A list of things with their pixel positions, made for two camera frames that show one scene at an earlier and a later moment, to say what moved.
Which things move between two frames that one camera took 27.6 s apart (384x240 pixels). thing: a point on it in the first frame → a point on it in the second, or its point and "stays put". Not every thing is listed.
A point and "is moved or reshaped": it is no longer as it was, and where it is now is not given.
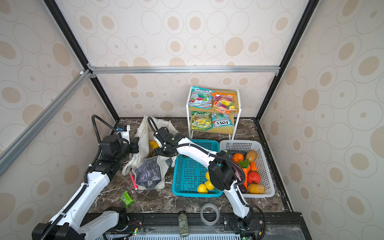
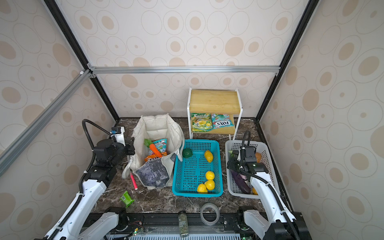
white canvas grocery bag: x=150 y=170 stays put
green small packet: x=126 y=199 stays put
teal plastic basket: x=189 y=173 stays put
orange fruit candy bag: x=223 y=102 → x=155 y=153
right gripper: x=157 y=151 → x=232 y=162
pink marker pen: x=133 y=180 stays put
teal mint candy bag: x=201 y=98 is moved or reshaped
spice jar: x=183 y=223 stays put
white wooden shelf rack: x=213 y=112 stays put
